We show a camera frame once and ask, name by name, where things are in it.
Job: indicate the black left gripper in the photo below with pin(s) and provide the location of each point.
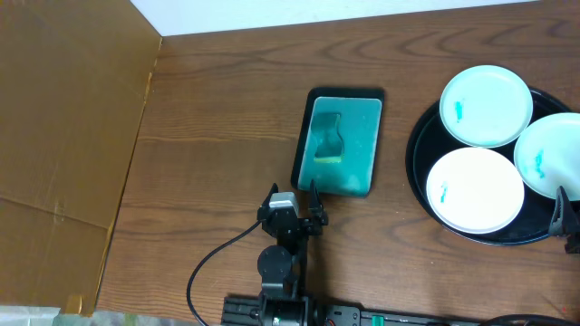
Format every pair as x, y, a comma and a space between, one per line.
305, 222

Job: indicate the green yellow scrub sponge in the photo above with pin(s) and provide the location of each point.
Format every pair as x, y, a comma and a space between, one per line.
329, 143

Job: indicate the pale green plate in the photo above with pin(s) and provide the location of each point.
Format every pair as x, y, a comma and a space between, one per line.
486, 106
547, 155

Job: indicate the white plate front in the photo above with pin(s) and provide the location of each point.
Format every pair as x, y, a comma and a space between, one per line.
475, 191

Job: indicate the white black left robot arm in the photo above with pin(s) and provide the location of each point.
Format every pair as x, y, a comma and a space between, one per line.
283, 298

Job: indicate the black rectangular soap water tray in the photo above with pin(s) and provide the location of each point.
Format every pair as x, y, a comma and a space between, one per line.
361, 114

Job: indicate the brown cardboard panel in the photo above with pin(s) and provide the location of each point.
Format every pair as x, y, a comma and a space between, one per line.
75, 76

